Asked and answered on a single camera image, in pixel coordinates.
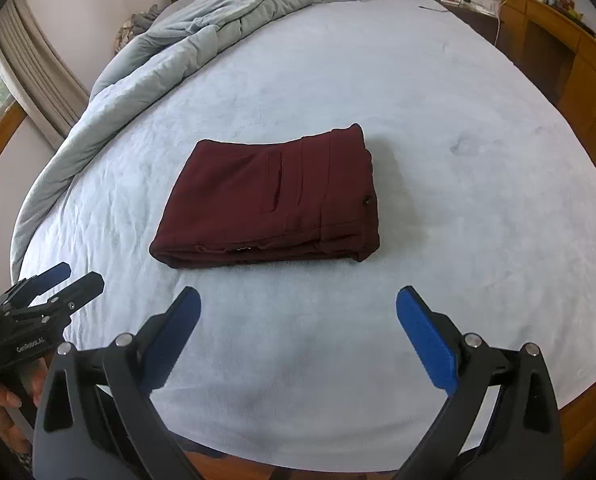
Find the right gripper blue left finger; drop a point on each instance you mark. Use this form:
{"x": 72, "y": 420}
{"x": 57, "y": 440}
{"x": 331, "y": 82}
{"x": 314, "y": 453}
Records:
{"x": 96, "y": 419}

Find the light blue bed sheet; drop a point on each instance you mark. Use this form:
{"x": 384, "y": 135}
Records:
{"x": 486, "y": 205}

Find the wooden desk cabinet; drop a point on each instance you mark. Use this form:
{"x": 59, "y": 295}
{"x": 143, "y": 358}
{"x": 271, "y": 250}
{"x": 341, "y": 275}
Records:
{"x": 559, "y": 57}

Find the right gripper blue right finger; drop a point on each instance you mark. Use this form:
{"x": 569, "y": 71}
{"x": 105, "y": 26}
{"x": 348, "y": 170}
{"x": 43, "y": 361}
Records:
{"x": 500, "y": 419}

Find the left hand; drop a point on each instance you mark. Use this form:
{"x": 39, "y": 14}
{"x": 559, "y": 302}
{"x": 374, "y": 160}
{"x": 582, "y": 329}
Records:
{"x": 10, "y": 433}

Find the beige curtain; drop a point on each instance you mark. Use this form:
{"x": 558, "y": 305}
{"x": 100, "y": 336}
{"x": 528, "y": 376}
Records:
{"x": 37, "y": 78}

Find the grey quilt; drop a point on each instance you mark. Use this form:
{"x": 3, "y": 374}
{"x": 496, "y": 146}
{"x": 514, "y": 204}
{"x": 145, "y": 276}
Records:
{"x": 146, "y": 69}

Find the dark bedside table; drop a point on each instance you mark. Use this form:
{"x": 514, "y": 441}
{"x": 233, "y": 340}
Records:
{"x": 486, "y": 23}

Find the maroon pants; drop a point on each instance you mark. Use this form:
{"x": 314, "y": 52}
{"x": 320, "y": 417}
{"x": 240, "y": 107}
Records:
{"x": 308, "y": 199}

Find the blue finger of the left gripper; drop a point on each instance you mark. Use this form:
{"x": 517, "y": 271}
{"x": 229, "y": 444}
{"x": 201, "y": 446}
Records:
{"x": 72, "y": 298}
{"x": 20, "y": 295}

